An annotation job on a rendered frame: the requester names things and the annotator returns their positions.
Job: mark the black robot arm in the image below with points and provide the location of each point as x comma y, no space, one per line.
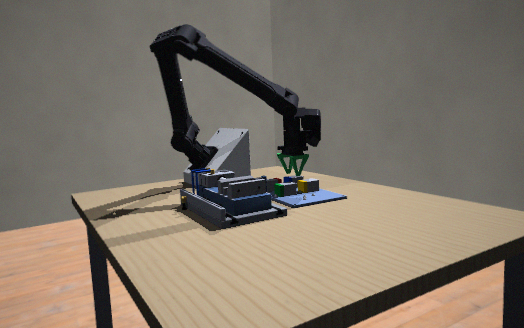
283,100

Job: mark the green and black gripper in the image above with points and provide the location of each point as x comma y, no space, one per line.
291,150

